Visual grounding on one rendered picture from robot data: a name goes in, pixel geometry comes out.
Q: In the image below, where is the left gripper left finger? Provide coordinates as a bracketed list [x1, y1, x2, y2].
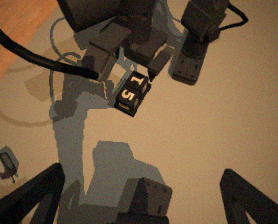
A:
[0, 163, 65, 224]

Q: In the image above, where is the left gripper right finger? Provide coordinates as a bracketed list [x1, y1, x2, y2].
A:
[220, 168, 278, 224]

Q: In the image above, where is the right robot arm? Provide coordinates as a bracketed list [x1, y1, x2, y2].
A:
[57, 0, 229, 83]

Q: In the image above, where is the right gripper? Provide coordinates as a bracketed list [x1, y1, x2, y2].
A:
[81, 9, 175, 82]

